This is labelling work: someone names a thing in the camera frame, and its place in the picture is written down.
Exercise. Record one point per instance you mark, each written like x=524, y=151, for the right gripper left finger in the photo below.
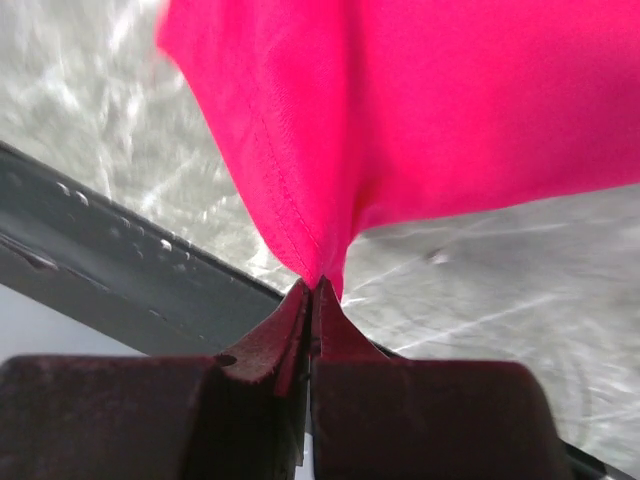
x=269, y=354

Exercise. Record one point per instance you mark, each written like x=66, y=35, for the magenta t shirt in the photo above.
x=334, y=117

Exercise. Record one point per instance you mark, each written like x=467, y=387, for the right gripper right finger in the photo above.
x=334, y=336

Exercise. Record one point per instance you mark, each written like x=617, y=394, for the black base beam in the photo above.
x=554, y=285

